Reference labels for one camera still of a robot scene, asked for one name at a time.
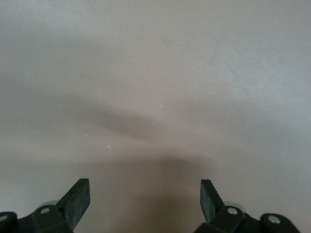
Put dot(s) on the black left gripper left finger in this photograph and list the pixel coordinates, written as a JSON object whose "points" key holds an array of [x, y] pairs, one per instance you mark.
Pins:
{"points": [[73, 206]]}

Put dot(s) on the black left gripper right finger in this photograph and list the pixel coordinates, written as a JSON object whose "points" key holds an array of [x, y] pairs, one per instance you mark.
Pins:
{"points": [[211, 208]]}

